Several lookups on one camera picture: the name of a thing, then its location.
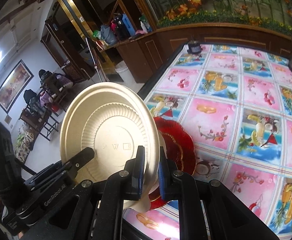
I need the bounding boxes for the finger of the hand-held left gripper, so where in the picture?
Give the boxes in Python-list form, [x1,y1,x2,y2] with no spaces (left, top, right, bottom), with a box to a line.
[23,147,95,188]

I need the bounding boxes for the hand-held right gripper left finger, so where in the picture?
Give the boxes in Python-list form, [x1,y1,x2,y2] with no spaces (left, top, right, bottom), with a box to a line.
[48,145,146,240]

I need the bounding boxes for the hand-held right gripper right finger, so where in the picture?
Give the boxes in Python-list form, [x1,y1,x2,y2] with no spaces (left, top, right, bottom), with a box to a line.
[158,147,280,240]

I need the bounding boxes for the red glass bowl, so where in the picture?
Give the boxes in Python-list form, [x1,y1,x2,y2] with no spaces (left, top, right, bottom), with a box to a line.
[148,116,196,210]

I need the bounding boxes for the wooden chair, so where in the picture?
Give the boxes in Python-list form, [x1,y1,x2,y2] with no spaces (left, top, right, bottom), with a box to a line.
[18,107,59,140]

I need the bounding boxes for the framed painting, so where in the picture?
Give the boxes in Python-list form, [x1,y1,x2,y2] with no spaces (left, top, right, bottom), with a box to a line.
[0,59,34,113]

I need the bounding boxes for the fruit print tablecloth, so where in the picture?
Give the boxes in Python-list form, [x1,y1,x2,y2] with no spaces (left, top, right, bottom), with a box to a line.
[122,44,292,239]

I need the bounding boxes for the wicker drawer cabinet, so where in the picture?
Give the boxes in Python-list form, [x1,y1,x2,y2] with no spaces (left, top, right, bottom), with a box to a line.
[61,60,86,83]

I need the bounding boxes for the white bucket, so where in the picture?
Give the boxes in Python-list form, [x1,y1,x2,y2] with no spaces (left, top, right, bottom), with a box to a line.
[114,60,129,80]

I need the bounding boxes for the tall wooden glass cabinet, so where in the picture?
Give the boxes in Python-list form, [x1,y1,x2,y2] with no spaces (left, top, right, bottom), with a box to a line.
[41,0,111,80]

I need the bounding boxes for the grey blue water jug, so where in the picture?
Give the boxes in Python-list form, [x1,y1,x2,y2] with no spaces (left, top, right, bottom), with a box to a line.
[99,25,117,44]

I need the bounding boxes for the black thermos bottle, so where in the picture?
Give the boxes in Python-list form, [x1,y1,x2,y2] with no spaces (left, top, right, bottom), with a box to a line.
[114,17,126,40]

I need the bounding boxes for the small black object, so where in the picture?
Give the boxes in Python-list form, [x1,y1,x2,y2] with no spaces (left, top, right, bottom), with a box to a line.
[187,40,201,55]

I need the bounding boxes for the blue bottle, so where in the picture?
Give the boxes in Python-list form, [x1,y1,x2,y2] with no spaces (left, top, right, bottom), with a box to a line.
[122,14,134,37]

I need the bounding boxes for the artificial flower display case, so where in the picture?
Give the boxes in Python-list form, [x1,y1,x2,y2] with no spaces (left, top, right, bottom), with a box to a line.
[133,0,292,37]

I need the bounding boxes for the mop with metal handle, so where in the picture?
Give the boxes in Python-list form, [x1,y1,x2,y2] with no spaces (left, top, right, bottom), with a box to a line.
[85,37,104,83]

